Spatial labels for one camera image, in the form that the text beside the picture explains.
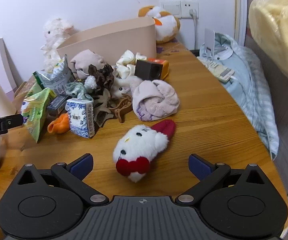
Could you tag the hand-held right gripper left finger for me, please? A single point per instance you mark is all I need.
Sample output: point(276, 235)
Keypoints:
point(82, 165)

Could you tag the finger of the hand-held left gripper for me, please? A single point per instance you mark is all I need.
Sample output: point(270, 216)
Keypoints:
point(13, 121)

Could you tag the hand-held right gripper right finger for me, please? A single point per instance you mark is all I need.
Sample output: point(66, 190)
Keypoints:
point(199, 166)

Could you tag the small white plush toy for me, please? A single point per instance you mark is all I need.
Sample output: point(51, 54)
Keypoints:
point(124, 86)

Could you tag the beige cloth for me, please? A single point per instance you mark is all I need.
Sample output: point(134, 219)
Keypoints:
point(86, 60)

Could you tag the orange plastic box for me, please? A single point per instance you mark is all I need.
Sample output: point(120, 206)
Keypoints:
point(165, 67)

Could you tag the black box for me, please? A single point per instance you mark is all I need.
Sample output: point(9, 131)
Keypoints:
point(147, 69)

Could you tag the beige plastic basket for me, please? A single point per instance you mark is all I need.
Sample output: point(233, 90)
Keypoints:
point(109, 37)

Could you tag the wooden desktop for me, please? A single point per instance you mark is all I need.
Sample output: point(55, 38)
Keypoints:
point(203, 130)

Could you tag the green snack packet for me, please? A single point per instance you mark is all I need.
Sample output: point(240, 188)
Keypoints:
point(36, 112)

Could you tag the blue white patterned tissue packet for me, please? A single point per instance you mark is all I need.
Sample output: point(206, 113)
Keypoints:
point(80, 120)

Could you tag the small orange plush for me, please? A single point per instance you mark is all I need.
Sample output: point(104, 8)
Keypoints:
point(59, 126)

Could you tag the dark small packet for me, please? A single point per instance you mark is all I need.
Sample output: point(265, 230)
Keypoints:
point(57, 103)

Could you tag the white cat plush toy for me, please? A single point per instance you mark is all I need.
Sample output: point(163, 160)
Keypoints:
point(139, 147)

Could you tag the silver foil snack bag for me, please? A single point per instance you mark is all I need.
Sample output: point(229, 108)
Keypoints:
point(56, 76)

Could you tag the brown hair claw clip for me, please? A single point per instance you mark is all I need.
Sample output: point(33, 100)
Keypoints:
point(120, 107)

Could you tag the grey green scrunchie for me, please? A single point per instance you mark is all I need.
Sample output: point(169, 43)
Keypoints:
point(76, 90)

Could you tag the pale pink rolled cloth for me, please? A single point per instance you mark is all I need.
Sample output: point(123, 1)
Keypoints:
point(156, 100)

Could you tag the white pompom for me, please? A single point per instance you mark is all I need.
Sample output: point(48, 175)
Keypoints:
point(91, 82)

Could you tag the dark brown hair bow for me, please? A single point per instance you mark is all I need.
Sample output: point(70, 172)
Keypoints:
point(101, 76)

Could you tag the white lamb plush toy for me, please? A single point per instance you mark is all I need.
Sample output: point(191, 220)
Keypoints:
point(55, 33)

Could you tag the light blue striped cloth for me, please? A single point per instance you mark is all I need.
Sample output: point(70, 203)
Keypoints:
point(253, 85)

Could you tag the white remote control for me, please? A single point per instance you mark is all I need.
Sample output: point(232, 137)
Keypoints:
point(217, 70)

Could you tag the cream fabric scrunchie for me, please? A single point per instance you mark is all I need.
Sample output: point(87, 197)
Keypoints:
point(126, 65)

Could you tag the white phone stand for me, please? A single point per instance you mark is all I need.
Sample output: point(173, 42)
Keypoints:
point(210, 40)

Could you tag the orange white hamster plush toy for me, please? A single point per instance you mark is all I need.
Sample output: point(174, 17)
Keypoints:
point(166, 25)

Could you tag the yellow foam in plastic bag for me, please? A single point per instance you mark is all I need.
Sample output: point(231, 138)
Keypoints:
point(278, 30)

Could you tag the white wall socket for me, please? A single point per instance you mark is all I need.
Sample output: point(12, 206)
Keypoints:
point(189, 6)

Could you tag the white door frame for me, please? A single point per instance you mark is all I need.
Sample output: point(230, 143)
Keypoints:
point(241, 10)

